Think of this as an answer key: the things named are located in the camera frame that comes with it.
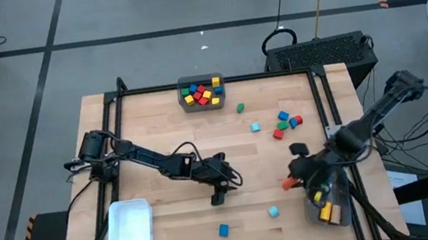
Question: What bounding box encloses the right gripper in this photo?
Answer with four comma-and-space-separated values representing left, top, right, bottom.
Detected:
286, 138, 346, 193

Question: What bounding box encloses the black cable with coil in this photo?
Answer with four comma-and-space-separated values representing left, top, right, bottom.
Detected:
255, 0, 301, 58

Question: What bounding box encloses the black metal table frame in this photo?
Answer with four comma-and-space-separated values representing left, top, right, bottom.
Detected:
43, 41, 411, 240

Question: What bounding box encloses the plain wooden cylinder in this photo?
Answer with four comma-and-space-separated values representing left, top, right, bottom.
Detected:
328, 204, 344, 226

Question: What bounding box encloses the orange wooden cylinder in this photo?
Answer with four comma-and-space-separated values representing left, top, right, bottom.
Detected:
280, 174, 301, 192

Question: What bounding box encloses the black perforated computer case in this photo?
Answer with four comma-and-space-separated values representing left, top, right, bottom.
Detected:
261, 28, 383, 101

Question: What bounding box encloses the blue half-round block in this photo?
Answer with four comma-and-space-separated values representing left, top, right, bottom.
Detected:
217, 223, 231, 238

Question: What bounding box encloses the dark grey plastic bin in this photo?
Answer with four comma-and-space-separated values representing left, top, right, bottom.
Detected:
174, 72, 229, 115

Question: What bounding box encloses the yellow wooden cylinder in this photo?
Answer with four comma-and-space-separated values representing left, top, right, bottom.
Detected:
317, 201, 335, 224

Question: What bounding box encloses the white plastic tray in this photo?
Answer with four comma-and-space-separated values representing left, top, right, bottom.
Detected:
99, 197, 157, 240

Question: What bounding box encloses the clear plastic bin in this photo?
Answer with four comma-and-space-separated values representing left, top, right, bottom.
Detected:
298, 160, 357, 232

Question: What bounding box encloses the white paper sheet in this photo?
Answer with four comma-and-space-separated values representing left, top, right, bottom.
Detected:
384, 165, 428, 231

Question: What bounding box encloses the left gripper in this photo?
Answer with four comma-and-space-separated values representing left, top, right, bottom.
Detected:
196, 150, 242, 209

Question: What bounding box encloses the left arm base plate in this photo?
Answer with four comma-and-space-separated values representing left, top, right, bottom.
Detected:
63, 156, 93, 173

